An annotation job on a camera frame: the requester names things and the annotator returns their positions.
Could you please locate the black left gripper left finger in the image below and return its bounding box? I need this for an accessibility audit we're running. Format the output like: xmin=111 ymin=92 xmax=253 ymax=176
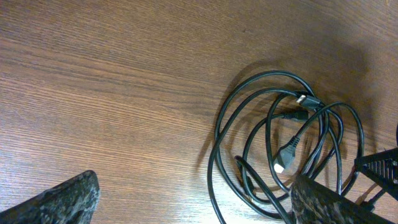
xmin=1 ymin=170 xmax=100 ymax=223

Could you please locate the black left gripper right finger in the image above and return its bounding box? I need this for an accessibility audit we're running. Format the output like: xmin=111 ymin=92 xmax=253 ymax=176
xmin=290 ymin=175 xmax=390 ymax=224

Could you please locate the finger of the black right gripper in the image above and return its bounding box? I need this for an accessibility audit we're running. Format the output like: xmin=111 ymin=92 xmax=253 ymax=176
xmin=354 ymin=148 xmax=397 ymax=200

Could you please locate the long black USB cable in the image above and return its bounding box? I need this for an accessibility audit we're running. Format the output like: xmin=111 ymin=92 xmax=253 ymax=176
xmin=206 ymin=70 xmax=365 ymax=224

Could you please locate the short black USB cable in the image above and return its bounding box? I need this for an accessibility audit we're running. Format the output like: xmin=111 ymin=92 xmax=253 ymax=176
xmin=233 ymin=155 xmax=386 ymax=224

